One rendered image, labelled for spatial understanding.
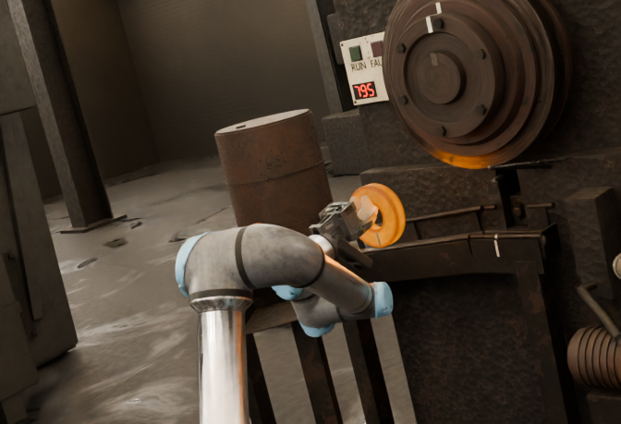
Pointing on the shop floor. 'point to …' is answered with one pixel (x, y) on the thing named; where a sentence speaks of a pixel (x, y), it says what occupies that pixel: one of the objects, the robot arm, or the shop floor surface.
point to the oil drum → (275, 171)
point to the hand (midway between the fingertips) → (374, 208)
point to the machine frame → (492, 194)
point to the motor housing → (598, 371)
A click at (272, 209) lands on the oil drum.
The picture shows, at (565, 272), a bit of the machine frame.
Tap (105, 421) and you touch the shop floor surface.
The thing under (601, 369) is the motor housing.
